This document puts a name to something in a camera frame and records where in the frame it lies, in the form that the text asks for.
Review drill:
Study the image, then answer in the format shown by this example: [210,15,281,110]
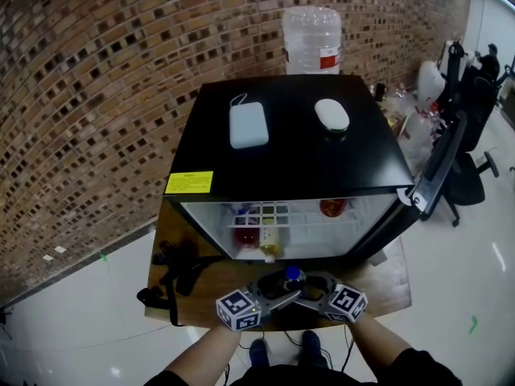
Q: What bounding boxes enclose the person's shoe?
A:
[248,338,270,368]
[301,330,323,364]

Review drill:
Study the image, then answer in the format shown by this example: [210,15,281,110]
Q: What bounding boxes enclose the person's left forearm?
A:
[163,322,243,382]

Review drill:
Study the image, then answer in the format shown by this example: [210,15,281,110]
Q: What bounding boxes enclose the white oval case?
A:
[313,98,351,134]

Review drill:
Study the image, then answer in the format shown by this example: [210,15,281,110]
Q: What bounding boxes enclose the red drink can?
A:
[319,199,349,219]

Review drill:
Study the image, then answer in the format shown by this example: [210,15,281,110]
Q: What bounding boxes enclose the clear empty water jug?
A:
[397,110,439,173]

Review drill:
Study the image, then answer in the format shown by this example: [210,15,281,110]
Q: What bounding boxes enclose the person's black shirt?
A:
[144,347,464,386]

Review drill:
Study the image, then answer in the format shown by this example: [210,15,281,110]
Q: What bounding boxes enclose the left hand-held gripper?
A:
[216,270,304,332]

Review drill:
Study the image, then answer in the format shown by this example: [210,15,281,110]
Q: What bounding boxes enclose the black strap harness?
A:
[136,239,226,328]

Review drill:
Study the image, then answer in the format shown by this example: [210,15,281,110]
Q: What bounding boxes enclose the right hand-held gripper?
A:
[293,271,369,324]

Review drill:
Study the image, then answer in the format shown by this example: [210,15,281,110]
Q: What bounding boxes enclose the red drink bottle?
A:
[234,227,261,250]

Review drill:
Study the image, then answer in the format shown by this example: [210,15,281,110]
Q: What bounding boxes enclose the person's right forearm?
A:
[348,314,416,368]

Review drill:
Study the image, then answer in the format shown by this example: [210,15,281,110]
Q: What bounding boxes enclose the blue-capped dark bottle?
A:
[281,266,309,297]

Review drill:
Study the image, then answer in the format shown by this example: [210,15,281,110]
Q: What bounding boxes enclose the large clear water jug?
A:
[281,6,344,76]

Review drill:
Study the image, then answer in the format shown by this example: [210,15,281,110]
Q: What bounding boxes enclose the white wire shelf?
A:
[225,201,364,231]

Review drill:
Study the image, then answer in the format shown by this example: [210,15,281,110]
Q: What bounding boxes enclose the person's right shoe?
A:
[301,330,323,364]

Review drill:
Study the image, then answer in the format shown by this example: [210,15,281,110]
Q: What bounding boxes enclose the wooden table with hairpin legs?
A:
[144,197,414,333]

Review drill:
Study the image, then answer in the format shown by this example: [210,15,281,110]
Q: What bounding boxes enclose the light blue power bank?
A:
[228,92,270,150]

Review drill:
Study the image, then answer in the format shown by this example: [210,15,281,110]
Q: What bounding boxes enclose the pale yellow drink bottle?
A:
[259,225,281,265]

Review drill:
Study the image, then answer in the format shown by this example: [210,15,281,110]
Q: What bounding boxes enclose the white plastic jug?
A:
[416,60,447,110]

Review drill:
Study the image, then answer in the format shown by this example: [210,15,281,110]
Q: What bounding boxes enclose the person's left shoe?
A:
[248,338,270,368]

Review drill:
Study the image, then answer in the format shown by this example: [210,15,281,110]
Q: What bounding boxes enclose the black mini fridge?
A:
[163,73,470,265]

